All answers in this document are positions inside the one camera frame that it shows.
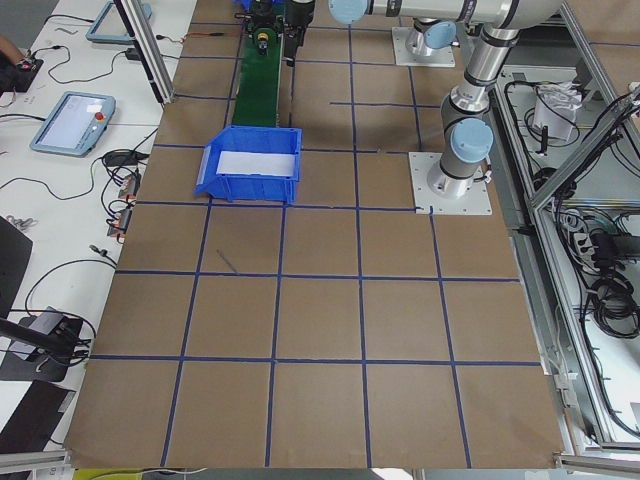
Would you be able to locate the white paper bag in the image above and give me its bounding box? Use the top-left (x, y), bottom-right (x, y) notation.
top-left (532, 82), bottom-right (582, 141)

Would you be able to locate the aluminium frame post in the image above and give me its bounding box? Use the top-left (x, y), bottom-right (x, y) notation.
top-left (114, 0), bottom-right (175, 105)

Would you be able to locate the green conveyor belt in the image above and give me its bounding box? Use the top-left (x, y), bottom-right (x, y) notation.
top-left (231, 21), bottom-right (282, 127)

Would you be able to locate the blue bin with foam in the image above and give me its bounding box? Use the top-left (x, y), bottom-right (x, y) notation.
top-left (194, 125), bottom-right (302, 204)

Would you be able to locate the black monitor stand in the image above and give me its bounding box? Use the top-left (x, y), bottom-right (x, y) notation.
top-left (1, 308), bottom-right (94, 382)

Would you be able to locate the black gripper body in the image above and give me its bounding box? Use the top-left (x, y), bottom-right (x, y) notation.
top-left (285, 0), bottom-right (315, 28)
top-left (247, 0), bottom-right (277, 25)

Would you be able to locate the teach pendant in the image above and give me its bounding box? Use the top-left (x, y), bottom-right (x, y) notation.
top-left (30, 91), bottom-right (116, 157)
top-left (85, 1), bottom-right (132, 45)

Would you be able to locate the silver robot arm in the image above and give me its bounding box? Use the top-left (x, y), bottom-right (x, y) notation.
top-left (235, 1), bottom-right (456, 64)
top-left (328, 0), bottom-right (561, 199)

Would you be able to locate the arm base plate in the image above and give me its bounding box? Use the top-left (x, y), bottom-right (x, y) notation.
top-left (408, 152), bottom-right (492, 216)
top-left (391, 25), bottom-right (455, 68)

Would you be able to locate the black power adapter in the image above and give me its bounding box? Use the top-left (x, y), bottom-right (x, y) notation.
top-left (124, 48), bottom-right (141, 61)

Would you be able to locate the aluminium side frame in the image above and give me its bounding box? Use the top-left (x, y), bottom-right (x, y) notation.
top-left (493, 1), bottom-right (639, 479)

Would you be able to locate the far teach pendant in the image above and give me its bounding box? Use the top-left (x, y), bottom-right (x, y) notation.
top-left (85, 1), bottom-right (132, 45)

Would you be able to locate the near teach pendant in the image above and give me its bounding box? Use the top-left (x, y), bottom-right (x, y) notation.
top-left (30, 91), bottom-right (116, 157)

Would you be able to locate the white foam pad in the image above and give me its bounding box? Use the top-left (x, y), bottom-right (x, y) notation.
top-left (216, 151), bottom-right (296, 176)

